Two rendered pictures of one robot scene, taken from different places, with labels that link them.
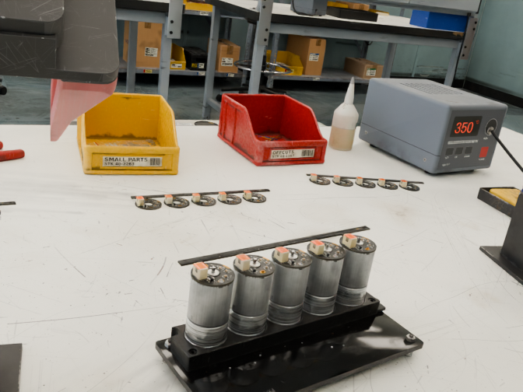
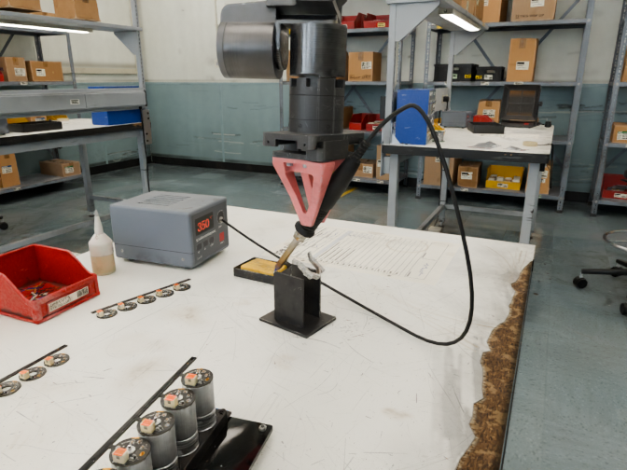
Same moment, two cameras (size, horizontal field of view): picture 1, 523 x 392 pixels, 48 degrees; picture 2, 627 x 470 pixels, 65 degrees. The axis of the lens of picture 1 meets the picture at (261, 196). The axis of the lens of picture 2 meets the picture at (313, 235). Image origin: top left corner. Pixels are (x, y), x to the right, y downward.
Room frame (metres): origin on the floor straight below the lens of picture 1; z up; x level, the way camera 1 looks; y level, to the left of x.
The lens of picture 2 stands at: (0.03, 0.05, 1.04)
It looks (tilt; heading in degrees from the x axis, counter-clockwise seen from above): 18 degrees down; 324
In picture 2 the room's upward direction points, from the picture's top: straight up
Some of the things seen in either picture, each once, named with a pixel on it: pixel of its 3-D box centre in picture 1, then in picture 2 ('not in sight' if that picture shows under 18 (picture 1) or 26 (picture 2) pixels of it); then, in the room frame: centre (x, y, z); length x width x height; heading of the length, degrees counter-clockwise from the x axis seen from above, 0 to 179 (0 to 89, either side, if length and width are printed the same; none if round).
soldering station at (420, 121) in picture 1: (429, 124); (172, 228); (0.81, -0.22, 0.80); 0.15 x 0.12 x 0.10; 34
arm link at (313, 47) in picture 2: not in sight; (312, 51); (0.46, -0.26, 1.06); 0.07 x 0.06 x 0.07; 45
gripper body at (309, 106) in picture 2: not in sight; (316, 114); (0.46, -0.26, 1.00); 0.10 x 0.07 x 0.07; 109
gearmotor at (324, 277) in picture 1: (319, 282); (180, 425); (0.34, -0.05, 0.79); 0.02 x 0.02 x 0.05
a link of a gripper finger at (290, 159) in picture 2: not in sight; (315, 181); (0.46, -0.26, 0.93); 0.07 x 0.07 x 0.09; 19
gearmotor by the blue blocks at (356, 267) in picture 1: (351, 274); (199, 403); (0.36, -0.07, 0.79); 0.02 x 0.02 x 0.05
